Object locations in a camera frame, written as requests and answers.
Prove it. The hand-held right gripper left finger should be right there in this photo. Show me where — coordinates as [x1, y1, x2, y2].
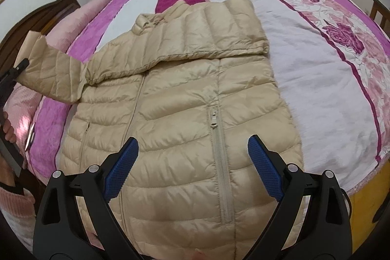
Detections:
[33, 136, 144, 260]

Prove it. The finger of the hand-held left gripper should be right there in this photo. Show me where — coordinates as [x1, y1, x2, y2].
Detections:
[0, 58, 30, 87]

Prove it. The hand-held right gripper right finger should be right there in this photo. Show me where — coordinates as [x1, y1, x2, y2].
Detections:
[244, 135, 353, 260]

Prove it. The beige puffer jacket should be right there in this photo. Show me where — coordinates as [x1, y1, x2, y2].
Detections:
[18, 0, 305, 260]

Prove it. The person's left hand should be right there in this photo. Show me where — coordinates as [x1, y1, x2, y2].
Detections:
[1, 119, 16, 142]

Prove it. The dark wooden headboard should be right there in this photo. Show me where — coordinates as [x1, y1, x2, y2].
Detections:
[0, 0, 81, 72]

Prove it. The purple white floral bedsheet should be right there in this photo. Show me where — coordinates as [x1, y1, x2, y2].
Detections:
[27, 0, 390, 196]

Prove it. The wooden chair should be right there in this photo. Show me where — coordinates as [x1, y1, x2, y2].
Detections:
[369, 0, 390, 26]

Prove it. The yellow wooden bed frame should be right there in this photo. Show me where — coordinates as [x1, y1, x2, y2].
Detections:
[347, 153, 390, 245]

